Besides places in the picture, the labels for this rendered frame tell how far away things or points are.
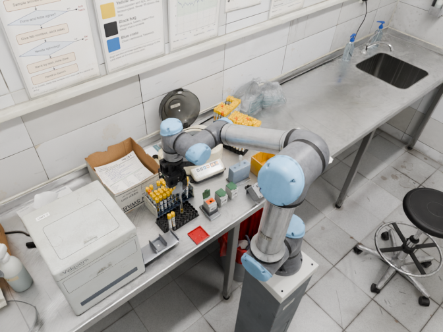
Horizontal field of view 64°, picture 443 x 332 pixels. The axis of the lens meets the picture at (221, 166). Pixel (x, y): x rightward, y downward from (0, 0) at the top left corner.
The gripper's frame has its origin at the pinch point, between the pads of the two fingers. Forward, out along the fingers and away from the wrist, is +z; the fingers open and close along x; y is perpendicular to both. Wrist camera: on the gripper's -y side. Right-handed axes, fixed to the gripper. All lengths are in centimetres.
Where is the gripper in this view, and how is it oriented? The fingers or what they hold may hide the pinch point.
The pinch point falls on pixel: (180, 190)
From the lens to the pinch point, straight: 145.8
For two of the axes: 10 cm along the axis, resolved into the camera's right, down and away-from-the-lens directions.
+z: -0.4, 7.1, 7.0
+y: -7.6, 4.4, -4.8
